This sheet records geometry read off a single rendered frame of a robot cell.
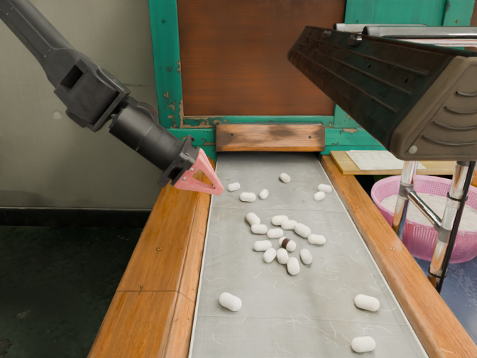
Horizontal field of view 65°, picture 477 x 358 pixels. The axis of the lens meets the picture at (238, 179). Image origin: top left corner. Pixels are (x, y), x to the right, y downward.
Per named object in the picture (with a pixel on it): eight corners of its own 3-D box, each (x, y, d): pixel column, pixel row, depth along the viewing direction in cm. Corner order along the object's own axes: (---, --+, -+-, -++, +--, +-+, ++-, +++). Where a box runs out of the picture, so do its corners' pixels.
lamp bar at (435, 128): (395, 163, 26) (415, 52, 23) (286, 60, 83) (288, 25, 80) (512, 163, 26) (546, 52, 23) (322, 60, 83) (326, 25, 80)
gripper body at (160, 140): (198, 140, 65) (163, 113, 63) (191, 160, 56) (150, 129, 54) (176, 167, 67) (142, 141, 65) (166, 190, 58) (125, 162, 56)
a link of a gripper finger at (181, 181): (235, 167, 67) (192, 135, 64) (234, 183, 60) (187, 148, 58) (211, 194, 69) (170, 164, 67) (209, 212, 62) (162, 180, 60)
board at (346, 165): (342, 175, 94) (343, 170, 93) (329, 154, 108) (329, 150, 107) (473, 175, 94) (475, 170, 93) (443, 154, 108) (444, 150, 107)
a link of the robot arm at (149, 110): (60, 111, 56) (95, 67, 54) (85, 103, 67) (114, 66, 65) (125, 163, 59) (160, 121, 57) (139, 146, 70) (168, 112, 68)
